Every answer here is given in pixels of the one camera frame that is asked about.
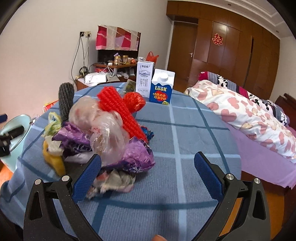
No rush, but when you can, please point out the yellow sponge piece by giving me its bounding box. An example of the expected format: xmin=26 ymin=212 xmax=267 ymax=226
xmin=43 ymin=141 xmax=66 ymax=177

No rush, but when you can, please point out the grey foam net sleeve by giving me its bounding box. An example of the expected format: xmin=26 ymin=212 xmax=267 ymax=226
xmin=58 ymin=82 xmax=75 ymax=121

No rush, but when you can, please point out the purple foil wrapper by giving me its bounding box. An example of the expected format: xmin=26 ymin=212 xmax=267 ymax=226
xmin=52 ymin=122 xmax=155 ymax=173

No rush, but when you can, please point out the red foam net sleeve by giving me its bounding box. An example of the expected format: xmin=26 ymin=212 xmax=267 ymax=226
xmin=97 ymin=86 xmax=148 ymax=143

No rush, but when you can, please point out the light blue enamel basin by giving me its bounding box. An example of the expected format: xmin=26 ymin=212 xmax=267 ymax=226
xmin=1 ymin=114 xmax=32 ymax=173

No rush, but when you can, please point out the red gift box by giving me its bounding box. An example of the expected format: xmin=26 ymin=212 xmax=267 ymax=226
xmin=42 ymin=100 xmax=58 ymax=113

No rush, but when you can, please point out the yellow green wrapper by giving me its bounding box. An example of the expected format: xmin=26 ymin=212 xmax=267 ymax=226
xmin=43 ymin=112 xmax=62 ymax=137

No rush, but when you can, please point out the purple bed sheet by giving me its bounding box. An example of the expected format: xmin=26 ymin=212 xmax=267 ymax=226
xmin=226 ymin=124 xmax=295 ymax=189

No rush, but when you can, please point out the crumpled patterned wrapper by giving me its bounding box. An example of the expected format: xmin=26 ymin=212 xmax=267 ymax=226
xmin=86 ymin=170 xmax=136 ymax=199

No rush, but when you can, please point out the floral white quilt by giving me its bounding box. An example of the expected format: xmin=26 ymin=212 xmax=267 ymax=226
xmin=185 ymin=80 xmax=295 ymax=163

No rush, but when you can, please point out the clear pink plastic bag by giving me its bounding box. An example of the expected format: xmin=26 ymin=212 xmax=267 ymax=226
xmin=68 ymin=96 xmax=130 ymax=166

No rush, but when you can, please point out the white router box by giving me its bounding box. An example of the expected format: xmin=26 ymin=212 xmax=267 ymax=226
xmin=84 ymin=72 xmax=107 ymax=84

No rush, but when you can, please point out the wooden tv cabinet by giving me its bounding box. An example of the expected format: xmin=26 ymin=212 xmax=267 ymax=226
xmin=74 ymin=63 xmax=137 ymax=90

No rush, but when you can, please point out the dark snack packet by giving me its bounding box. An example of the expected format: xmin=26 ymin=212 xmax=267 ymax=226
xmin=123 ymin=79 xmax=136 ymax=94

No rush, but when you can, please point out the red white patchwork cloth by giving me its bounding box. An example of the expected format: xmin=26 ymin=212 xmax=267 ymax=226
xmin=95 ymin=25 xmax=141 ymax=51

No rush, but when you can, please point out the white milk carton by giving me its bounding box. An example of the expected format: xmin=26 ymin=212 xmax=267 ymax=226
xmin=135 ymin=61 xmax=154 ymax=98

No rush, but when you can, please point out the blue Look milk carton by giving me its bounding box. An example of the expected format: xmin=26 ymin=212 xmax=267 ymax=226
xmin=149 ymin=69 xmax=175 ymax=105

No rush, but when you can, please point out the orange plastic bag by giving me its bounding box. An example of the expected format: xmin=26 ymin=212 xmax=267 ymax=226
xmin=145 ymin=51 xmax=159 ymax=66

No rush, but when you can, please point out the red double happiness sticker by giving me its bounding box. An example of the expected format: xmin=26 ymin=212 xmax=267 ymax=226
xmin=212 ymin=33 xmax=223 ymax=46

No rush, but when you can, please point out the wall power socket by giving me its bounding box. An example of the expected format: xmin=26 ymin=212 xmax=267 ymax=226
xmin=79 ymin=31 xmax=91 ymax=38

